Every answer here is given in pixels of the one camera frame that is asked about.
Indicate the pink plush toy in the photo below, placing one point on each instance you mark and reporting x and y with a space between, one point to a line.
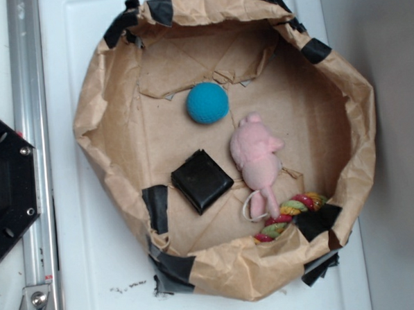
253 148

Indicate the metal corner bracket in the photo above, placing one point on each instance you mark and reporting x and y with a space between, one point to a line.
34 304

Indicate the blue ball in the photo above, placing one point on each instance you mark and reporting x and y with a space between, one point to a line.
207 103

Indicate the black box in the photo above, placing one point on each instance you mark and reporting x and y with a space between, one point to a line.
201 181

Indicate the brown paper bin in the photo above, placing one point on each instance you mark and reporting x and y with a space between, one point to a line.
132 124

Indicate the aluminium rail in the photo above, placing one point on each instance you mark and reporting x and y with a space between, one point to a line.
40 248

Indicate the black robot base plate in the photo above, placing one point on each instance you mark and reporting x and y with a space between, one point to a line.
18 190

